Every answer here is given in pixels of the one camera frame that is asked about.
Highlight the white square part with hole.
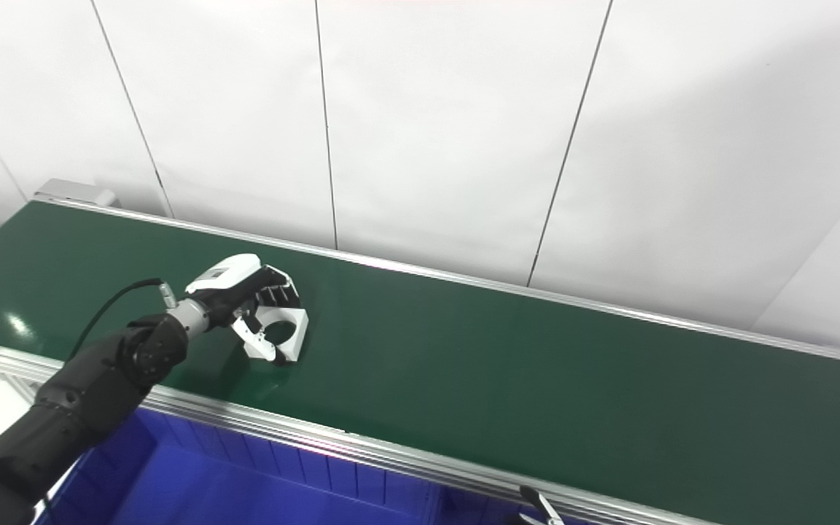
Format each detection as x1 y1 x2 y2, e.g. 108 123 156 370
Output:
244 268 310 364

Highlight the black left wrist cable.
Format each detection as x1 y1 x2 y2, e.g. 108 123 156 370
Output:
66 278 180 365

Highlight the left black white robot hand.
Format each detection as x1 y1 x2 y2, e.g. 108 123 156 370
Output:
185 253 300 363

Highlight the green conveyor belt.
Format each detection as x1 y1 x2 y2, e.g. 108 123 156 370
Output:
0 201 840 525
0 179 840 525

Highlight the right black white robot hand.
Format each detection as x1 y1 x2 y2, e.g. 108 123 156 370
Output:
518 485 564 525

